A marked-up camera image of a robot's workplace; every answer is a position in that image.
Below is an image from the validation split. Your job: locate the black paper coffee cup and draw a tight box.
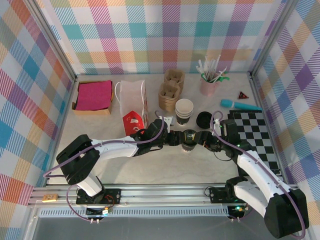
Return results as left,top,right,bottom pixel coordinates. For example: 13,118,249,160
180,142,196,153

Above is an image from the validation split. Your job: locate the black control board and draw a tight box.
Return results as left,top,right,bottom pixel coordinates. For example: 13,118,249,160
86,206,113,217
227,205,247,218

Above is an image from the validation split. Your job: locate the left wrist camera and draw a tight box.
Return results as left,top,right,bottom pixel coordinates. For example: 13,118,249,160
162,115,175,133

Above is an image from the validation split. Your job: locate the black plastic cup lid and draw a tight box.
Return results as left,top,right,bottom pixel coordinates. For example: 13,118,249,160
181,128,199,146

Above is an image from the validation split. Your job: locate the white red paper bag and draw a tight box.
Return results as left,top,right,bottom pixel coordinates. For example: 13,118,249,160
114,79,150,137

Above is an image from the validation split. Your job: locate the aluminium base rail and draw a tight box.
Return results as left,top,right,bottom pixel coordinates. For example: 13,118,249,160
26,183,301,208

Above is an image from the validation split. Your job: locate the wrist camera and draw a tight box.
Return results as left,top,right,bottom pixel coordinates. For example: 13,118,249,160
162,115,175,133
211,119,223,137

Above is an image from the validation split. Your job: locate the grey slotted cable duct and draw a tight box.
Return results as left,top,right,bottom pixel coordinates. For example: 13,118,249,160
39,208,231,218

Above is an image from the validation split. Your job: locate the stack of paper cups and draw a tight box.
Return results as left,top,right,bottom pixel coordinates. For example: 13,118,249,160
174,98,195,126

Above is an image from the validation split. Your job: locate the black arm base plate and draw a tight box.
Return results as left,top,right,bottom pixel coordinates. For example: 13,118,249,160
208,187,253,204
76,188,122,205

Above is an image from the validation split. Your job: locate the aluminium frame post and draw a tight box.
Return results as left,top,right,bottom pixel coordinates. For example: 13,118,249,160
26,0,77,82
248,0,301,80

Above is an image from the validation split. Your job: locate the brown pulp cup carrier stack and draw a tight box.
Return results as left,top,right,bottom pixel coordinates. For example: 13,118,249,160
157,69,186,112

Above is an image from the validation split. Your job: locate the small yellow box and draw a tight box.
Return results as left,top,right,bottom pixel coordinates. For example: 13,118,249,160
42,193,59,203

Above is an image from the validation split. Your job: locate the green wrapped straw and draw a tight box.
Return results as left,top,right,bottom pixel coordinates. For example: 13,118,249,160
216,71,231,83

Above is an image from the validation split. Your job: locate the aluminium frame side rail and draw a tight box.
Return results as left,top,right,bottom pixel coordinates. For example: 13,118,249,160
248,74,288,183
44,78,78,187

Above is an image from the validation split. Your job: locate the black silver chessboard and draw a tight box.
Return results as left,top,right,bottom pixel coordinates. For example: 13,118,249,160
227,109,282,177

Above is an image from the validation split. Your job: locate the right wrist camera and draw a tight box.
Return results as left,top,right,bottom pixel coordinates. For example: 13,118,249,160
211,119,223,137

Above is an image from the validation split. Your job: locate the pink straw holder cup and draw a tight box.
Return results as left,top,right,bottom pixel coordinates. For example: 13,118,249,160
199,74,218,97

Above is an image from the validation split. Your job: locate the cardboard napkin box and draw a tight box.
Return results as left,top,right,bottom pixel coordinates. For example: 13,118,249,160
71,80,115,116

